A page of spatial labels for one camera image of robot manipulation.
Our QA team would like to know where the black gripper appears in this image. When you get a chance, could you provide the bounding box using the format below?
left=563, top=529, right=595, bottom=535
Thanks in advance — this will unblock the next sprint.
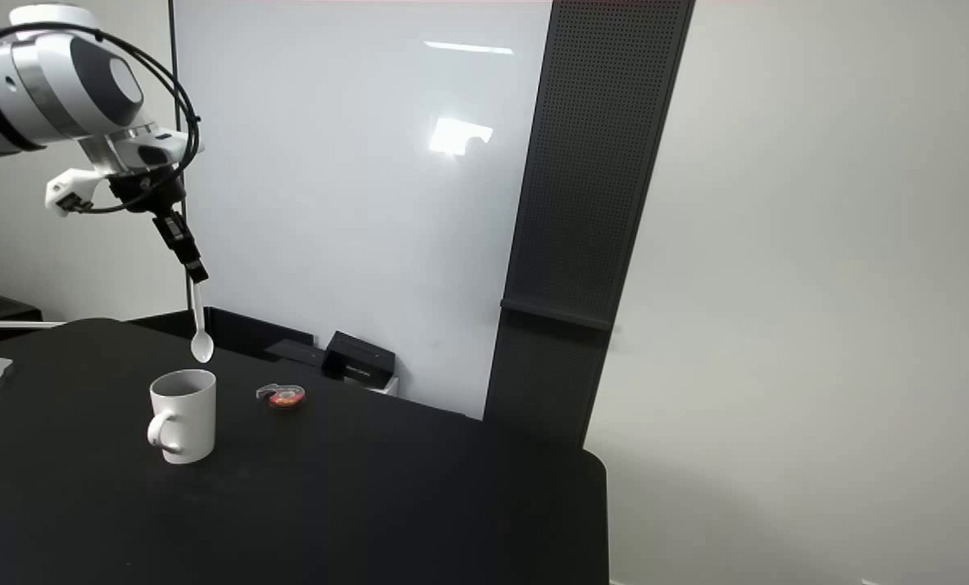
left=109, top=168, right=208, bottom=282

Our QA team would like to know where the white plastic spoon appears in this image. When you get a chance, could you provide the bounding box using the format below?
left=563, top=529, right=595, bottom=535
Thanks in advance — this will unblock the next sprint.
left=188, top=279, right=215, bottom=364

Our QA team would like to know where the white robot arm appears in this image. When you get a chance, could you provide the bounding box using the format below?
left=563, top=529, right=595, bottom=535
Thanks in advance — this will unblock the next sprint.
left=0, top=3, right=208, bottom=282

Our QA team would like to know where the white ceramic mug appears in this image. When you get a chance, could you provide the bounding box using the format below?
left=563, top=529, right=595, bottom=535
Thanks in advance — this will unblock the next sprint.
left=145, top=368, right=219, bottom=465

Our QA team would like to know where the white whiteboard panel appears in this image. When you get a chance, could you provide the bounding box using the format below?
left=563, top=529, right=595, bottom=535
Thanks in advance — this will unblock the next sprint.
left=173, top=0, right=551, bottom=416

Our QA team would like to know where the small orange round object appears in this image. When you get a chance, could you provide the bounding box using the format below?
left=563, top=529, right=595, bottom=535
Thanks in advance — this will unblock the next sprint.
left=254, top=385, right=306, bottom=412

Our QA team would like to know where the small black box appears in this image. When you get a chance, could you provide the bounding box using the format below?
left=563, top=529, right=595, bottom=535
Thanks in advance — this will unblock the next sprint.
left=320, top=331, right=396, bottom=388

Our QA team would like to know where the black vertical pillar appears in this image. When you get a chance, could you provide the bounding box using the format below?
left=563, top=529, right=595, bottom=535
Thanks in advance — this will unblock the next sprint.
left=484, top=0, right=695, bottom=448

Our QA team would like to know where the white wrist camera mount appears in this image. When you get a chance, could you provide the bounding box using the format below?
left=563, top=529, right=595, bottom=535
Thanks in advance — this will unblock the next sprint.
left=45, top=168, right=109, bottom=216

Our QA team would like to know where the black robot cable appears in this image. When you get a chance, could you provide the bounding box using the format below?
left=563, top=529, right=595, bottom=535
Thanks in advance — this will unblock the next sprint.
left=0, top=24, right=206, bottom=219

